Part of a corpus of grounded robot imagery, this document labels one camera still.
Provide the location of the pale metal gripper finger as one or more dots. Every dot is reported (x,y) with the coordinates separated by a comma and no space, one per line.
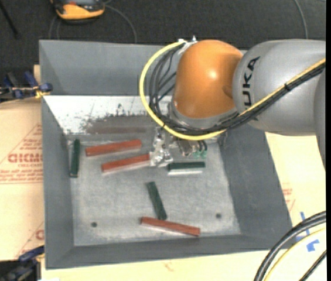
(160,158)
(160,139)

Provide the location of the dark green flat block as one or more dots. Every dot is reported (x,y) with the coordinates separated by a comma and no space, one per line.
(156,200)
(186,166)
(75,158)

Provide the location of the red-brown flat block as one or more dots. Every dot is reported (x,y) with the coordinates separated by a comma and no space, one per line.
(112,148)
(169,226)
(124,163)

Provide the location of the grey metal bin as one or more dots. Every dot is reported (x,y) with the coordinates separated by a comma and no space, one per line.
(130,198)

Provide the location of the brown cardboard board, red print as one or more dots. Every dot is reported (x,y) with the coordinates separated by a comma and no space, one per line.
(13,186)

